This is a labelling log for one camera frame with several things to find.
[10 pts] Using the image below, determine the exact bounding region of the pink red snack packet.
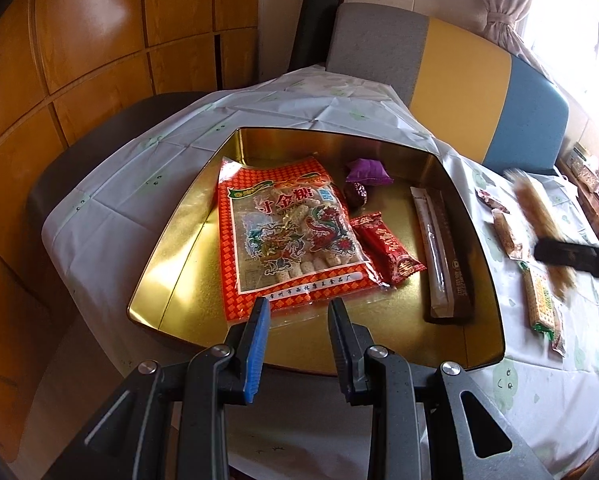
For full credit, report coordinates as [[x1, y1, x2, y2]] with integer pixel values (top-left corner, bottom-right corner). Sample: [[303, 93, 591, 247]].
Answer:
[[477, 189, 510, 211]]

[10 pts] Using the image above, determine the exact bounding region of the white green printed tablecloth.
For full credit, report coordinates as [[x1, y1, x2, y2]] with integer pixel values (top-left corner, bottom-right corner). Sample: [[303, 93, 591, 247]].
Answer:
[[42, 62, 599, 480]]

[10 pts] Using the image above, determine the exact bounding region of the wooden wardrobe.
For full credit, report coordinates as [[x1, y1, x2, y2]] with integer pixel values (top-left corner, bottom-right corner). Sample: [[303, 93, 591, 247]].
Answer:
[[0, 0, 260, 466]]

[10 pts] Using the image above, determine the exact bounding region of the tied beige curtain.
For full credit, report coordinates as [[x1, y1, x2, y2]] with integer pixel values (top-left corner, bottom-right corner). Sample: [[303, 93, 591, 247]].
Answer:
[[482, 0, 555, 78]]

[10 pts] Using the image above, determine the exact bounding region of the purple candy packet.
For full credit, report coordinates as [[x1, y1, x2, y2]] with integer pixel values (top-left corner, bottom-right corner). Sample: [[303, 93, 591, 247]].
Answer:
[[346, 157, 395, 186]]

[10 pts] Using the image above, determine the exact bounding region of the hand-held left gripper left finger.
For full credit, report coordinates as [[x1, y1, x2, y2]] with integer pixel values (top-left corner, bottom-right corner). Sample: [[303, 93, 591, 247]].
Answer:
[[44, 297, 272, 480]]

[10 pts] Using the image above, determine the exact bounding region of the dark red candy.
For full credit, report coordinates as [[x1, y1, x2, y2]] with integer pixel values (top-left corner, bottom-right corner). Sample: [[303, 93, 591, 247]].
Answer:
[[342, 180, 369, 208]]

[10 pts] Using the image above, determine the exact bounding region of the gold lined tin box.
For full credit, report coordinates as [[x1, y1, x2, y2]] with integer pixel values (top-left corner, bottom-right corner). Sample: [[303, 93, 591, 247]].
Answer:
[[126, 126, 506, 373]]

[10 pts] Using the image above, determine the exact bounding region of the grey yellow blue headboard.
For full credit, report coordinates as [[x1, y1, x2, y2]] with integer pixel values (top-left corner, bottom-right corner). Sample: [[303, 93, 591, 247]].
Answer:
[[326, 2, 570, 176]]

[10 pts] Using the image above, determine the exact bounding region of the black rolled mat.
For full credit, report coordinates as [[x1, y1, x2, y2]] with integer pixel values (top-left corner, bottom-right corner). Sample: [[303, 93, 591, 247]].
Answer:
[[288, 0, 346, 73]]

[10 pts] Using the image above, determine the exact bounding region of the wooden desk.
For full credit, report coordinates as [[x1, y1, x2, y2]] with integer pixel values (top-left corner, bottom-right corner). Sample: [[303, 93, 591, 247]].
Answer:
[[554, 157, 599, 248]]

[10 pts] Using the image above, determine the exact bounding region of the orange patterned snack bag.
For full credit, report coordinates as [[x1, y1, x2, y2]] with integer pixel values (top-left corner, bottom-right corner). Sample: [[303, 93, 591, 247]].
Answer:
[[216, 155, 380, 328]]

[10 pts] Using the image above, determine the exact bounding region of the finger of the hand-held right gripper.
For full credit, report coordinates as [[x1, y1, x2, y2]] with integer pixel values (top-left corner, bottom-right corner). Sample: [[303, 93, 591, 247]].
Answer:
[[534, 237, 599, 281]]

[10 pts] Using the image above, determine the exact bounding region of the peanut brittle packet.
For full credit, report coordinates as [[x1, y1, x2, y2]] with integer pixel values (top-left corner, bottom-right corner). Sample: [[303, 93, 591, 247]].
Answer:
[[492, 207, 523, 261]]

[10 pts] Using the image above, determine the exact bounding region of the window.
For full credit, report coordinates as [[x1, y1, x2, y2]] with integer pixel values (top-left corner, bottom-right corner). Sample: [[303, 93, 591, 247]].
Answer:
[[522, 0, 599, 126]]

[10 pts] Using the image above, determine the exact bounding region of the brown edged snack packet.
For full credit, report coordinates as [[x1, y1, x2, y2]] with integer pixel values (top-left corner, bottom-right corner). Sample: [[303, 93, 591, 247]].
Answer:
[[549, 310, 569, 359]]

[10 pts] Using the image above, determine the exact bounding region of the green edged cracker packet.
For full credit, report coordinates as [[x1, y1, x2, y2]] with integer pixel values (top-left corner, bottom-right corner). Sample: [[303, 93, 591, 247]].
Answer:
[[522, 262, 563, 341]]

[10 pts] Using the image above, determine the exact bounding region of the puffed rice cracker packet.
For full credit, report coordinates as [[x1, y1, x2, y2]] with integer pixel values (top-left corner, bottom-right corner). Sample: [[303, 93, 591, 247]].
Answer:
[[504, 167, 577, 306]]

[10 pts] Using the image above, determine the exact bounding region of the white lattice tissue box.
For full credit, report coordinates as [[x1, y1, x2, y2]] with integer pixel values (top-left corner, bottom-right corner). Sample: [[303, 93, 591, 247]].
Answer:
[[567, 144, 599, 183]]

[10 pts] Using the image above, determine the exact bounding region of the brown stick packet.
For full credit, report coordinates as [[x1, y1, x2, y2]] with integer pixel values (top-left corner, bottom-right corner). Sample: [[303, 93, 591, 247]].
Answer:
[[410, 186, 475, 323]]

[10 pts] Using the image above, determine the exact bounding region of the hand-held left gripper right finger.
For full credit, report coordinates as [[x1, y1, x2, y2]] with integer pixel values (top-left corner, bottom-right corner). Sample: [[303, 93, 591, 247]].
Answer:
[[328, 297, 555, 480]]

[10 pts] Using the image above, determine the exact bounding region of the red candy packet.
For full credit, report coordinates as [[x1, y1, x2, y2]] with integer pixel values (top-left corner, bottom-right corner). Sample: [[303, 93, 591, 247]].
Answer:
[[350, 212, 427, 288]]

